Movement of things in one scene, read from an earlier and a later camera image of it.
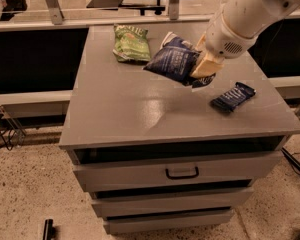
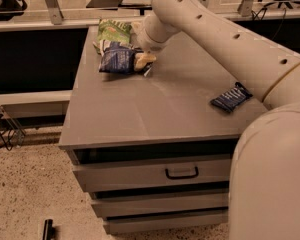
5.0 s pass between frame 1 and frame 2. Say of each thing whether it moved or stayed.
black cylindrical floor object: stayed
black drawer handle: stayed
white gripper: moved
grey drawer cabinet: stayed
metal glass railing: stayed
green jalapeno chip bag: moved
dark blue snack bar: stayed
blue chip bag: moved
